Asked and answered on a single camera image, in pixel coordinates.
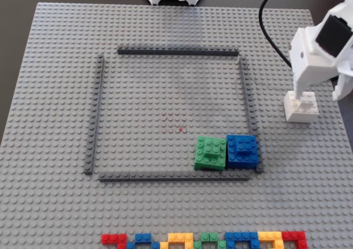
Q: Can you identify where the blue Lego cube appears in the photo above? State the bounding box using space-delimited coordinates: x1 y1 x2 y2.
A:
226 134 260 169

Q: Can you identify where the thick black cable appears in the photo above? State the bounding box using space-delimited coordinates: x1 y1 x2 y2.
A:
258 0 293 67

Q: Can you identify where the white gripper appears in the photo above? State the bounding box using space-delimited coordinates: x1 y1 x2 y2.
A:
288 0 353 108

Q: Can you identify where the dark grey long wall strip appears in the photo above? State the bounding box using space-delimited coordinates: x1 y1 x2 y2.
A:
117 45 240 58
237 56 264 174
84 54 105 176
98 171 250 183

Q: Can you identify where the green Lego brick shape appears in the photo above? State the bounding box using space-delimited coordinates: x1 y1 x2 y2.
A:
192 232 227 249

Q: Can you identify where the white Lego cube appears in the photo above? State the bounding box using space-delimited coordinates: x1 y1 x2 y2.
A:
283 91 320 124

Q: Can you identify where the red Lego brick shape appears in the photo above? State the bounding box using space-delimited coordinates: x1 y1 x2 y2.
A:
281 231 308 249
101 234 128 249

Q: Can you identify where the green Lego cube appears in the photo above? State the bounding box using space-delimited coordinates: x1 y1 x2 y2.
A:
194 135 228 172

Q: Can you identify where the blue Lego brick shape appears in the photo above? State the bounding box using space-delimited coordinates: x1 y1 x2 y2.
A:
126 233 161 249
224 231 261 249

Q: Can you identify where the grey Lego baseplate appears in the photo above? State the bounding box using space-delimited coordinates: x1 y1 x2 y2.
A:
0 2 353 249

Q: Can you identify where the yellow Lego brick shape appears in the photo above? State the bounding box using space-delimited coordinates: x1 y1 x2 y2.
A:
159 232 194 249
258 231 285 249

